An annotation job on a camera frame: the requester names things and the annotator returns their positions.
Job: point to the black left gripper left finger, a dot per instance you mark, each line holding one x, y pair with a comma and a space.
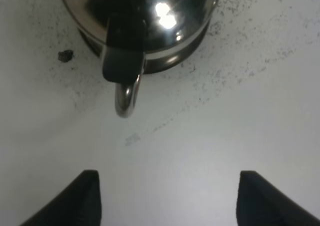
78, 204

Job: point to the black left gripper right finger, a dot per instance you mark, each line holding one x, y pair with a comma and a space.
260, 203

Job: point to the stainless steel teapot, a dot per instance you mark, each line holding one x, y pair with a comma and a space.
136, 37

